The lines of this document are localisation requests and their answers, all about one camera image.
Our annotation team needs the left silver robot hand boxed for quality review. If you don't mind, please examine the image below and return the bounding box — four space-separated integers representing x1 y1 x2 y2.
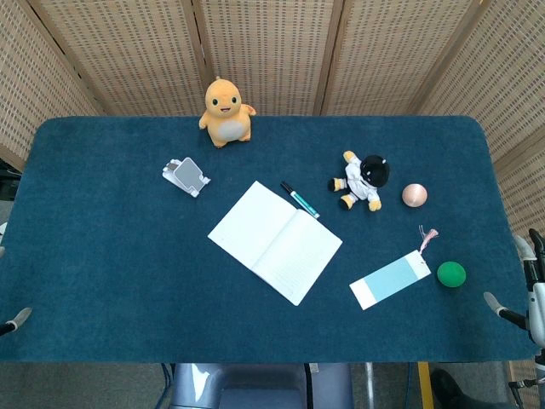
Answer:
0 306 33 337

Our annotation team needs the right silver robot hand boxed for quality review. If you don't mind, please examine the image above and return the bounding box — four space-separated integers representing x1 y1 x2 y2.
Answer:
483 228 545 367

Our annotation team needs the light blue tasselled bookmark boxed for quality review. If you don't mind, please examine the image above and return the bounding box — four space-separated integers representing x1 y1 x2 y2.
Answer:
348 225 439 311

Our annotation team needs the open white lined notebook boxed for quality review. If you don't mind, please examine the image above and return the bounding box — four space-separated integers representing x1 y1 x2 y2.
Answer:
207 180 344 307

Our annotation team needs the green ball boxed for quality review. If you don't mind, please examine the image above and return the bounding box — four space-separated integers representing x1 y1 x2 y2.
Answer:
437 261 468 291

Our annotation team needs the dark blue table mat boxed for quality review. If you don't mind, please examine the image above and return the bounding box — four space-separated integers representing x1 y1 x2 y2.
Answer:
0 114 544 366

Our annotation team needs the copper pink ball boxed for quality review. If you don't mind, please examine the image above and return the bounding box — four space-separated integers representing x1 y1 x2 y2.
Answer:
401 183 428 210

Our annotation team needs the astronaut plush doll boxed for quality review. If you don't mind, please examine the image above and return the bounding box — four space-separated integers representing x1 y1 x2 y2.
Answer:
327 149 393 213

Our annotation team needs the white folding phone stand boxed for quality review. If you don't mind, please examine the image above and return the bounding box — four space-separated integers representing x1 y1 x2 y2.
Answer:
161 156 211 199

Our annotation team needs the blue-grey robot torso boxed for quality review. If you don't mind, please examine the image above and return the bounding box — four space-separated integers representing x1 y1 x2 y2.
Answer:
169 361 354 409

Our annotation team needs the teal black marker pen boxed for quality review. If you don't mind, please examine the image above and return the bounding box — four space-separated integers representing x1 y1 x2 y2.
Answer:
279 181 321 220

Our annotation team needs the orange dinosaur plush toy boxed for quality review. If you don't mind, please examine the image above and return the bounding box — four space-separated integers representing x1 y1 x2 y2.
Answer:
198 75 258 149

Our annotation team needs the dark metal frame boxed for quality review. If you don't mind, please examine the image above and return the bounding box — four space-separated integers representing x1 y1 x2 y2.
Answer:
0 157 22 201

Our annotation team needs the blue cable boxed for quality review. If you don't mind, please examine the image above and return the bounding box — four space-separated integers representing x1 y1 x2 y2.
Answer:
159 361 175 409

